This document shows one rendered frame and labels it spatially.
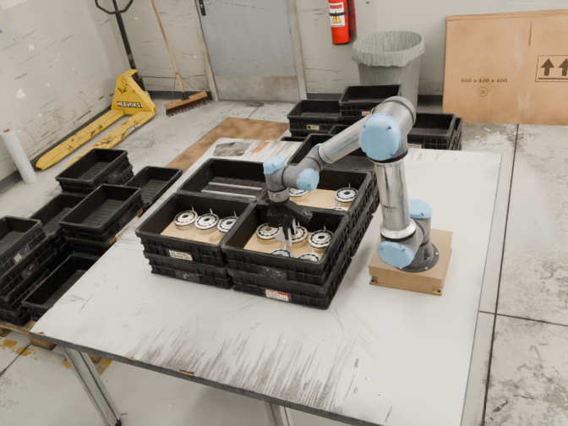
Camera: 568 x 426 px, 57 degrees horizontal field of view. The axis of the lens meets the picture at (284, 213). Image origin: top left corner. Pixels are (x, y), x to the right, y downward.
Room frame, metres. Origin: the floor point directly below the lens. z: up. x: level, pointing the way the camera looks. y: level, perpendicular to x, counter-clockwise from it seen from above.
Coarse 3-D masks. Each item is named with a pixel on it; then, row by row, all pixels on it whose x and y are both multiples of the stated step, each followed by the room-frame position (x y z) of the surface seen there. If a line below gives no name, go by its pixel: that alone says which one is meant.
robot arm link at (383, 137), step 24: (384, 120) 1.30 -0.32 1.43; (408, 120) 1.34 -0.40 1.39; (360, 144) 1.32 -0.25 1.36; (384, 144) 1.28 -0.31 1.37; (384, 168) 1.31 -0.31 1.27; (384, 192) 1.31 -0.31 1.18; (384, 216) 1.33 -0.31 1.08; (408, 216) 1.31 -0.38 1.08; (384, 240) 1.32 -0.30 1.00; (408, 240) 1.28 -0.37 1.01; (408, 264) 1.27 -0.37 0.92
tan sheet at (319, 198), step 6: (312, 192) 1.94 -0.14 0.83; (318, 192) 1.93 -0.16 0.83; (324, 192) 1.92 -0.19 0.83; (330, 192) 1.91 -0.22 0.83; (312, 198) 1.89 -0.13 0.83; (318, 198) 1.88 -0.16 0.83; (324, 198) 1.87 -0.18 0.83; (330, 198) 1.86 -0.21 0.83; (300, 204) 1.86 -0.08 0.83; (306, 204) 1.85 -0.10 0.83; (312, 204) 1.85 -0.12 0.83; (318, 204) 1.84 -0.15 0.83; (324, 204) 1.83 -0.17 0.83; (330, 204) 1.82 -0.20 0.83
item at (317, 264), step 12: (264, 204) 1.76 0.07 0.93; (228, 240) 1.57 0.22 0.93; (336, 240) 1.46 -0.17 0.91; (228, 252) 1.51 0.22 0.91; (240, 252) 1.49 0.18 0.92; (252, 252) 1.47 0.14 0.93; (264, 252) 1.45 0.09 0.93; (324, 252) 1.39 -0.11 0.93; (288, 264) 1.39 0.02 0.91; (300, 264) 1.37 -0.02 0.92; (312, 264) 1.35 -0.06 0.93; (324, 264) 1.35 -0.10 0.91
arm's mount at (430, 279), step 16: (432, 240) 1.52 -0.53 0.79; (448, 240) 1.50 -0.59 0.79; (448, 256) 1.47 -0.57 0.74; (384, 272) 1.41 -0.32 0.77; (400, 272) 1.38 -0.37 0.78; (416, 272) 1.37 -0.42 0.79; (432, 272) 1.36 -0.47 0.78; (400, 288) 1.39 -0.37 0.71; (416, 288) 1.36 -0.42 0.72; (432, 288) 1.33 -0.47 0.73
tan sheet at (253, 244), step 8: (312, 232) 1.65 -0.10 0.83; (256, 240) 1.66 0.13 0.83; (248, 248) 1.62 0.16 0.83; (256, 248) 1.61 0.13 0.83; (264, 248) 1.60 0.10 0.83; (272, 248) 1.59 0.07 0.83; (288, 248) 1.57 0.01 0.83; (296, 248) 1.57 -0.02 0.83; (304, 248) 1.56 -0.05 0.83; (296, 256) 1.52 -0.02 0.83; (320, 256) 1.50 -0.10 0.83
